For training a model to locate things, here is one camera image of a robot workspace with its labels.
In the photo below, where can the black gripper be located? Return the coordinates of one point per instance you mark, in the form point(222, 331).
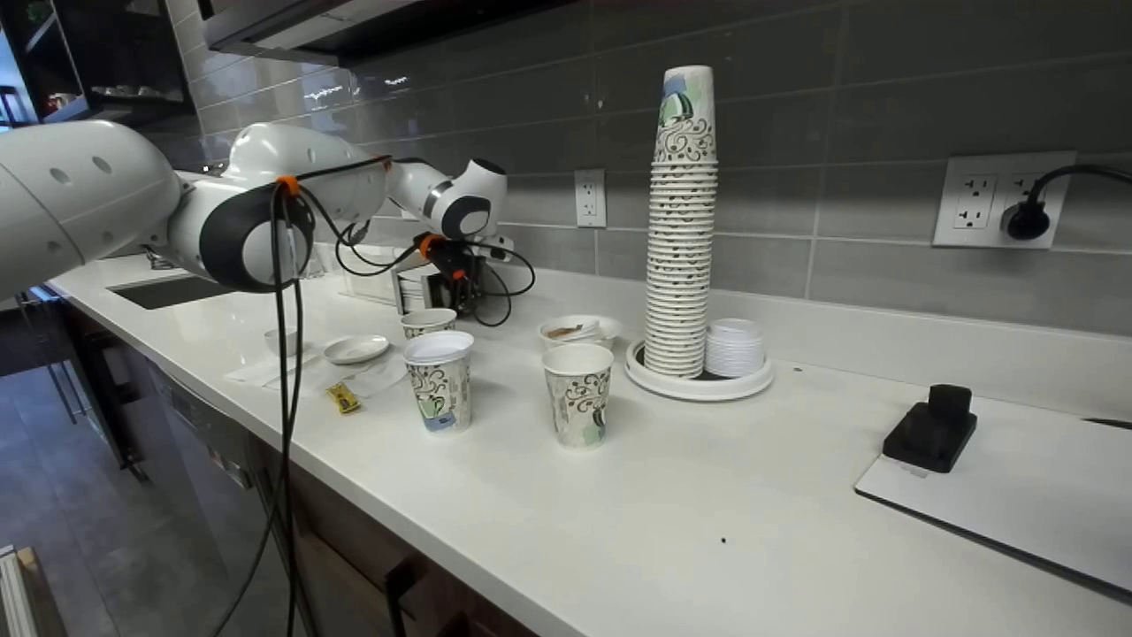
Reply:
point(461, 272)

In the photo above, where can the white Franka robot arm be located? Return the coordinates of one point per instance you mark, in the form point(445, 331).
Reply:
point(84, 197)

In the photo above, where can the empty patterned paper cup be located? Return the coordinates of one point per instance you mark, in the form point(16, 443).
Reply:
point(439, 391)
point(577, 401)

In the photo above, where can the white round lid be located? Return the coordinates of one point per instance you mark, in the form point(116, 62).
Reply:
point(360, 349)

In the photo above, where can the yellow sachet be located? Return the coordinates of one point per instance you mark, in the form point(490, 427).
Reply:
point(346, 397)

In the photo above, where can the tall paper cup stack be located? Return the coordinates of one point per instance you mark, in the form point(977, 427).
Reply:
point(679, 236)

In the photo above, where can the white round cup tray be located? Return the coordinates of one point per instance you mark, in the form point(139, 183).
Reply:
point(696, 387)

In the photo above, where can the dark overhead cabinet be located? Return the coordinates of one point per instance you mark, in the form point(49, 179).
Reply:
point(378, 23)

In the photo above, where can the white lid stack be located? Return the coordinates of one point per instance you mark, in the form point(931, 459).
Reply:
point(738, 349)

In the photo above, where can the black inset cooktop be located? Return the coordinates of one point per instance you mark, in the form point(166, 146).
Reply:
point(172, 292)

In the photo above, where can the dark under-counter cabinet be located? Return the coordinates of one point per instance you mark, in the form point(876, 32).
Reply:
point(354, 554)

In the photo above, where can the black charger device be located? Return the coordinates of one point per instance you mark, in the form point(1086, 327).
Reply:
point(931, 430)

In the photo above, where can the white outlet with plug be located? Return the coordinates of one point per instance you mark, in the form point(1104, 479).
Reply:
point(973, 200)

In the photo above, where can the black power plug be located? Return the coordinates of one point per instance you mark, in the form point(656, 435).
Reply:
point(1026, 219)

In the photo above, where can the white flat pad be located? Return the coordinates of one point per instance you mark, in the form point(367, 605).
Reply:
point(1013, 495)

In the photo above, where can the narrow white wall outlet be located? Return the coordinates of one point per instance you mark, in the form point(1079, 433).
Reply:
point(590, 197)

